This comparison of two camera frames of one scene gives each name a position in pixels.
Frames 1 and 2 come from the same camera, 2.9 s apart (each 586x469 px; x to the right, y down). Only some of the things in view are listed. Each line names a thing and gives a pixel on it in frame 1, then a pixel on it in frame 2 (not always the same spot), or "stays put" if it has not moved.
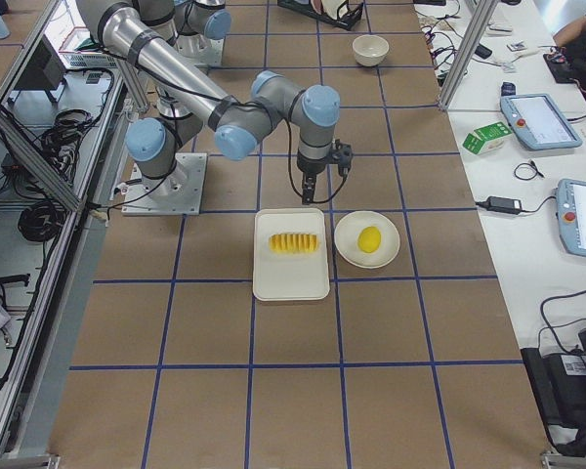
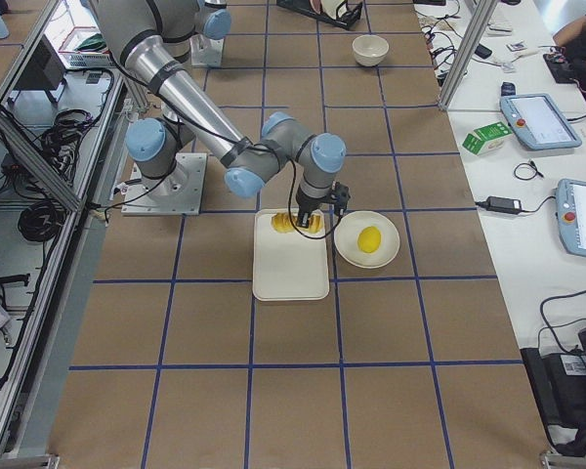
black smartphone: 482,52 stays put
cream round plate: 346,238 stays put
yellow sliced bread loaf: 293,242 to 282,223
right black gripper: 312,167 to 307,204
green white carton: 485,138 stays put
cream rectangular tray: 289,277 stays put
